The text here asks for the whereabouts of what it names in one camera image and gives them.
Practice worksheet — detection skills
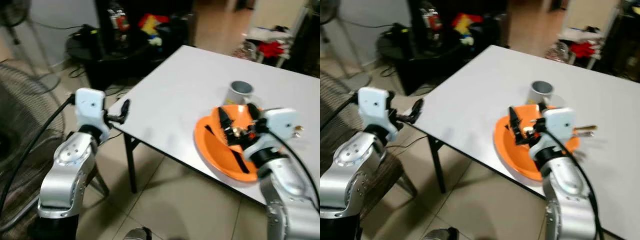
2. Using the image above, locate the grey mug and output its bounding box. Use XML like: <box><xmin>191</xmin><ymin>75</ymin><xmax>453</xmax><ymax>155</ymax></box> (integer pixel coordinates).
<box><xmin>227</xmin><ymin>80</ymin><xmax>256</xmax><ymax>106</ymax></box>
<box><xmin>528</xmin><ymin>80</ymin><xmax>555</xmax><ymax>106</ymax></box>

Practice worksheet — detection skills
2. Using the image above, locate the thin black strip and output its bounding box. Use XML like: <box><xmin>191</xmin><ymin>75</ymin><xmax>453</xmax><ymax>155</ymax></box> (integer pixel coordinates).
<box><xmin>203</xmin><ymin>125</ymin><xmax>252</xmax><ymax>175</ymax></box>

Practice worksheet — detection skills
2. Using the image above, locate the orange plate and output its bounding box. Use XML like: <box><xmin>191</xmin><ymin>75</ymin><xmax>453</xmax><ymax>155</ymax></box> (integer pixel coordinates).
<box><xmin>493</xmin><ymin>103</ymin><xmax>582</xmax><ymax>182</ymax></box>
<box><xmin>193</xmin><ymin>103</ymin><xmax>282</xmax><ymax>183</ymax></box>

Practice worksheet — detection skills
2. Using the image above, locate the black table leg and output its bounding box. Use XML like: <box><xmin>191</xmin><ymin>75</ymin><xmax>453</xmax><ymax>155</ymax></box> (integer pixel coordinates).
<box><xmin>122</xmin><ymin>132</ymin><xmax>142</xmax><ymax>194</ymax></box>
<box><xmin>427</xmin><ymin>134</ymin><xmax>449</xmax><ymax>194</ymax></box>

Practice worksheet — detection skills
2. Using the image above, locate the round black side table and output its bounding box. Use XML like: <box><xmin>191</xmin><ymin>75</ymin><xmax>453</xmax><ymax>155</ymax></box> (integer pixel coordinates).
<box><xmin>66</xmin><ymin>27</ymin><xmax>153</xmax><ymax>90</ymax></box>
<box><xmin>376</xmin><ymin>27</ymin><xmax>463</xmax><ymax>93</ymax></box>

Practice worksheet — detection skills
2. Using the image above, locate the red cloth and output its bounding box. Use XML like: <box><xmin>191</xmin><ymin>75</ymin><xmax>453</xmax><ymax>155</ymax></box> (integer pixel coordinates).
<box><xmin>257</xmin><ymin>41</ymin><xmax>286</xmax><ymax>60</ymax></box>
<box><xmin>570</xmin><ymin>41</ymin><xmax>597</xmax><ymax>59</ymax></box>

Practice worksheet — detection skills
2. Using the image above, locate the red and yellow toy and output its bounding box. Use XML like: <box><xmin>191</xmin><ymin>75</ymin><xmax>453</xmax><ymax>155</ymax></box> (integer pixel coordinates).
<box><xmin>451</xmin><ymin>13</ymin><xmax>483</xmax><ymax>47</ymax></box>
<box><xmin>138</xmin><ymin>13</ymin><xmax>170</xmax><ymax>47</ymax></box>

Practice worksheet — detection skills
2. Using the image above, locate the red and white can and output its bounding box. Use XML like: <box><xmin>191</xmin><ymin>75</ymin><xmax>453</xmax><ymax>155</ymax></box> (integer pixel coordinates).
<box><xmin>421</xmin><ymin>4</ymin><xmax>443</xmax><ymax>34</ymax></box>
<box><xmin>109</xmin><ymin>4</ymin><xmax>130</xmax><ymax>34</ymax></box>

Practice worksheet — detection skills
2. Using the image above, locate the grey robot foot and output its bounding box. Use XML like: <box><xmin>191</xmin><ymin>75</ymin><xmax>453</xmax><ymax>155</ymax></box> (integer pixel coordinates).
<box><xmin>122</xmin><ymin>227</ymin><xmax>154</xmax><ymax>240</ymax></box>
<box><xmin>422</xmin><ymin>227</ymin><xmax>460</xmax><ymax>240</ymax></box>

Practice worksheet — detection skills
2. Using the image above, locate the standing fan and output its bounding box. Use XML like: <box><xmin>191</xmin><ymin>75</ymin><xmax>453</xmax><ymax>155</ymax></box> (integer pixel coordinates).
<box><xmin>0</xmin><ymin>0</ymin><xmax>62</xmax><ymax>97</ymax></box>
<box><xmin>320</xmin><ymin>0</ymin><xmax>372</xmax><ymax>92</ymax></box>

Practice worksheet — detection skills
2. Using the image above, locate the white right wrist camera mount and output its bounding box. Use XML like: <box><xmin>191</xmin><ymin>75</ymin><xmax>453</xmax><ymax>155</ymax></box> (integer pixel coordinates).
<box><xmin>262</xmin><ymin>107</ymin><xmax>300</xmax><ymax>142</ymax></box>
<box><xmin>541</xmin><ymin>107</ymin><xmax>577</xmax><ymax>145</ymax></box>

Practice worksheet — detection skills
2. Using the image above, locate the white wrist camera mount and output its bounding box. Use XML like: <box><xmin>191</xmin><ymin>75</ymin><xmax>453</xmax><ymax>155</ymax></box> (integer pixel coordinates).
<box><xmin>358</xmin><ymin>87</ymin><xmax>399</xmax><ymax>144</ymax></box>
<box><xmin>262</xmin><ymin>107</ymin><xmax>300</xmax><ymax>142</ymax></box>
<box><xmin>74</xmin><ymin>88</ymin><xmax>112</xmax><ymax>144</ymax></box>
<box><xmin>541</xmin><ymin>107</ymin><xmax>577</xmax><ymax>145</ymax></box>

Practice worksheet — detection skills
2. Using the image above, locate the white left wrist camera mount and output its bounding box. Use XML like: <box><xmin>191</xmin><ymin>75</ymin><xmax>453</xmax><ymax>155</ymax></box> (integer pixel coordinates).
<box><xmin>74</xmin><ymin>88</ymin><xmax>112</xmax><ymax>144</ymax></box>
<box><xmin>358</xmin><ymin>87</ymin><xmax>399</xmax><ymax>144</ymax></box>

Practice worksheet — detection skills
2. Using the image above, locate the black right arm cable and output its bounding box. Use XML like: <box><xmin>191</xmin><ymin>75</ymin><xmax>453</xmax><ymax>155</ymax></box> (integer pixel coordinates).
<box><xmin>269</xmin><ymin>131</ymin><xmax>321</xmax><ymax>212</ymax></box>
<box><xmin>546</xmin><ymin>131</ymin><xmax>602</xmax><ymax>238</ymax></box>

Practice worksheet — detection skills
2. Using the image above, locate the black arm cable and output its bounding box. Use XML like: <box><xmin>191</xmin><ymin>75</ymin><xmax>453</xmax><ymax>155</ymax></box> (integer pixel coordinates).
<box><xmin>546</xmin><ymin>131</ymin><xmax>602</xmax><ymax>238</ymax></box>
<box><xmin>320</xmin><ymin>94</ymin><xmax>362</xmax><ymax>132</ymax></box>
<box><xmin>0</xmin><ymin>93</ymin><xmax>77</xmax><ymax>217</ymax></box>
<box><xmin>269</xmin><ymin>131</ymin><xmax>321</xmax><ymax>212</ymax></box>

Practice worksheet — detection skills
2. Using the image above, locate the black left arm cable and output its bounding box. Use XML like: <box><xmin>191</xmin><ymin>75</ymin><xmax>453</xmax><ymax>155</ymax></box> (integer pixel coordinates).
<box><xmin>320</xmin><ymin>94</ymin><xmax>362</xmax><ymax>132</ymax></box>
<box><xmin>0</xmin><ymin>93</ymin><xmax>77</xmax><ymax>217</ymax></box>

